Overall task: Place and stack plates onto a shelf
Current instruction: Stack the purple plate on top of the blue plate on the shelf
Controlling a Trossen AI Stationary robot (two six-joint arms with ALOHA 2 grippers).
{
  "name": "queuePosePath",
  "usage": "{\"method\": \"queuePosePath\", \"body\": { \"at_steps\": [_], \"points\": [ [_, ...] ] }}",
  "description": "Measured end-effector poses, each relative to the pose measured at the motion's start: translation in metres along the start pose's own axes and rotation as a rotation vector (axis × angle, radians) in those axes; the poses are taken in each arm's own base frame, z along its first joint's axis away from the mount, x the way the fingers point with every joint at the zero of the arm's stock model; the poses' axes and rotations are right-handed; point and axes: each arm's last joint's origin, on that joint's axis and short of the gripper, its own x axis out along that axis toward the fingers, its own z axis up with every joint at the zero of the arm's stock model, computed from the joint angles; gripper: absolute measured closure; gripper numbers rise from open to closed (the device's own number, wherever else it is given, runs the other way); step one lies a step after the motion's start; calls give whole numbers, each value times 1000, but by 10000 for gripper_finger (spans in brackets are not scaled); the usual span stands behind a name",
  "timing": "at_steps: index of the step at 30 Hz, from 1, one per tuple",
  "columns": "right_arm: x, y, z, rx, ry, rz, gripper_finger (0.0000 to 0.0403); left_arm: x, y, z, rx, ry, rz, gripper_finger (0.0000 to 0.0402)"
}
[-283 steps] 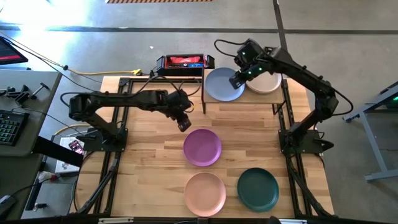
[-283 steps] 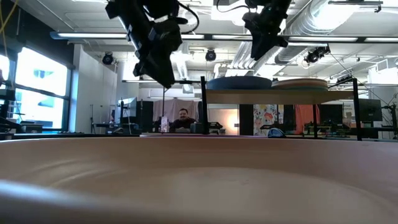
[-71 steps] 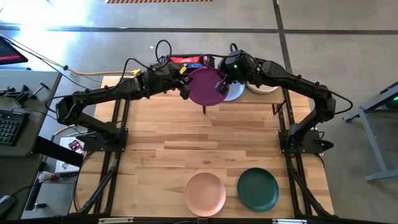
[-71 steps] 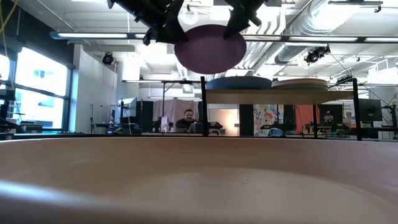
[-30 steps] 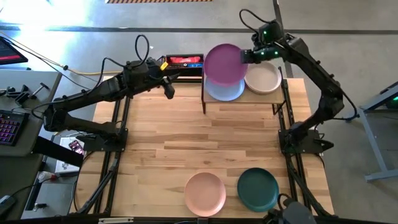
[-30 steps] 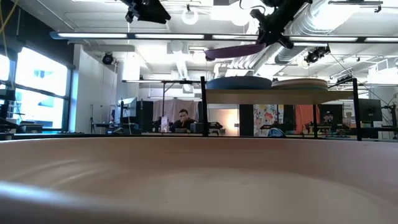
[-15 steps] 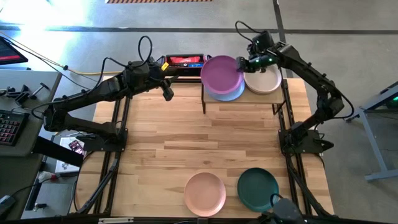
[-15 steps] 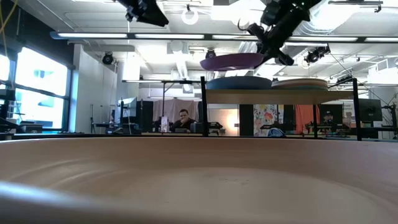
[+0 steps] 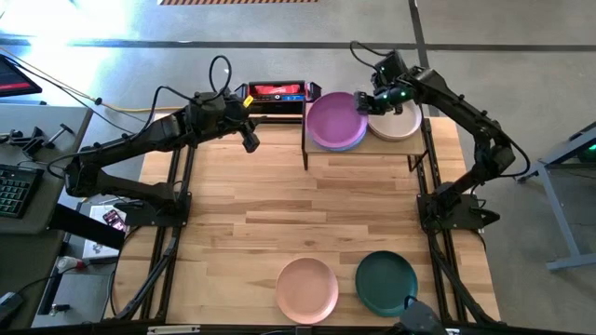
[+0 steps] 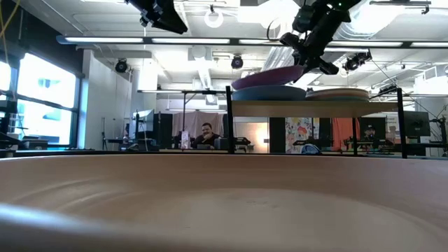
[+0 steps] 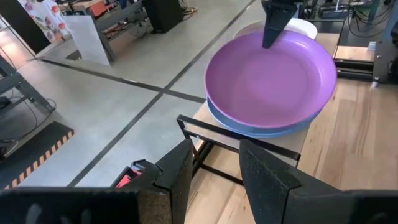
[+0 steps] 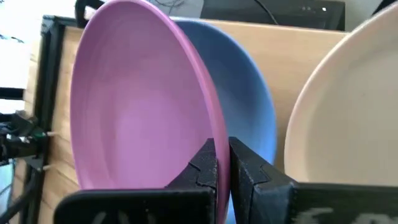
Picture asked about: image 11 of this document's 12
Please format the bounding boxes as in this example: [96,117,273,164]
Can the black mat hazard-striped edge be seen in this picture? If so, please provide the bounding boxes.
[0,120,75,190]

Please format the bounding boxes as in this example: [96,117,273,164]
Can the black floor cables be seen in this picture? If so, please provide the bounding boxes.
[0,96,57,156]

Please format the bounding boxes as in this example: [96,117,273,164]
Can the grey metal table leg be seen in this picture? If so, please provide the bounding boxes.
[0,55,56,113]

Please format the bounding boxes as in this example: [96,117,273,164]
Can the white board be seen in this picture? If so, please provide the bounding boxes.
[63,14,112,67]

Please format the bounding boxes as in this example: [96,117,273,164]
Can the blue plate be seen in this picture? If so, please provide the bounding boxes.
[206,96,322,139]

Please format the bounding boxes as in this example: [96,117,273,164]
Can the purple plate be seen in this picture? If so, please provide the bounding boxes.
[204,29,338,129]

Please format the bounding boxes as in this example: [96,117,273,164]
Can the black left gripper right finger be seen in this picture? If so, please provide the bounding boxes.
[239,139,398,224]

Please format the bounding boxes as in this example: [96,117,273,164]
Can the black aluminium rig frame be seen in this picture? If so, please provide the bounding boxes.
[334,0,398,85]

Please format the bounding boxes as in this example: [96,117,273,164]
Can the cream plate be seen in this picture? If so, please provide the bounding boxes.
[233,17,318,40]

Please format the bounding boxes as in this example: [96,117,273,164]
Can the red black toolbox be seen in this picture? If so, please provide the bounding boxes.
[111,158,156,189]

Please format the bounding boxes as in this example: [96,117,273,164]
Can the black bin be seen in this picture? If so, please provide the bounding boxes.
[141,0,184,34]

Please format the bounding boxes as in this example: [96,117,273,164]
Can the grey workbench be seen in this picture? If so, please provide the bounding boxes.
[58,0,147,62]

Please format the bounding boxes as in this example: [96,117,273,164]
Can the floral cloth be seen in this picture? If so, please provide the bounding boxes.
[17,0,71,43]

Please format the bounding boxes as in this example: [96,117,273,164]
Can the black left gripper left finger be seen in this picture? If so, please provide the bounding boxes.
[138,139,194,224]

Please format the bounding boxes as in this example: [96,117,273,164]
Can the black cable bundle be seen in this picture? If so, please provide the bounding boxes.
[348,0,394,38]

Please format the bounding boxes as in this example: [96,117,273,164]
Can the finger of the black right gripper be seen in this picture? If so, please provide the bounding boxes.
[261,0,300,49]

